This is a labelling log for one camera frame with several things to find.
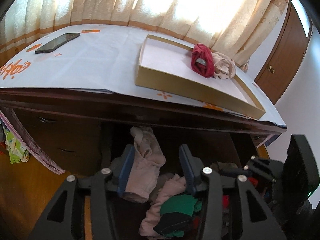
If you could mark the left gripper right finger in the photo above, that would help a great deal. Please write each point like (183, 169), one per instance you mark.
(192, 168)

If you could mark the brass door knob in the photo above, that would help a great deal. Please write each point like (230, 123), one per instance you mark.
(271, 69)

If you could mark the green patterned hanging cloth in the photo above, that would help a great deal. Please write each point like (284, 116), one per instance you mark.
(17, 151)

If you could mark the brown wooden door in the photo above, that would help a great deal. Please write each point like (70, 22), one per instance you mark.
(287, 54)

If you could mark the black smartphone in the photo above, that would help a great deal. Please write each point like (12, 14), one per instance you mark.
(56, 43)

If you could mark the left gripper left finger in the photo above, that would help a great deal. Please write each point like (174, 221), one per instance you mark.
(121, 169)

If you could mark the green black underwear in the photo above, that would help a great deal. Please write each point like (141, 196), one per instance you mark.
(179, 214)

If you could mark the dark red underwear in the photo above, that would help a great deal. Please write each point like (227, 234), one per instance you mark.
(202, 61)

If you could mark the white orange-print table cover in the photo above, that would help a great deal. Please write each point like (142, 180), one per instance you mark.
(104, 58)

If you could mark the pink striped hanging cloth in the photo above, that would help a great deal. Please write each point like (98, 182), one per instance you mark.
(12, 122)

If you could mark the beige lace underwear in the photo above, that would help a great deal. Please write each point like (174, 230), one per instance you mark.
(224, 66)

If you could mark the light pink underwear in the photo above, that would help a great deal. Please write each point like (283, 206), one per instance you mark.
(148, 160)

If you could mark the dark wooden dresser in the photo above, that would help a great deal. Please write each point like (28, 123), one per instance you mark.
(84, 132)

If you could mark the gold cardboard tray box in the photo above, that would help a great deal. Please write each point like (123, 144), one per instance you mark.
(165, 65)

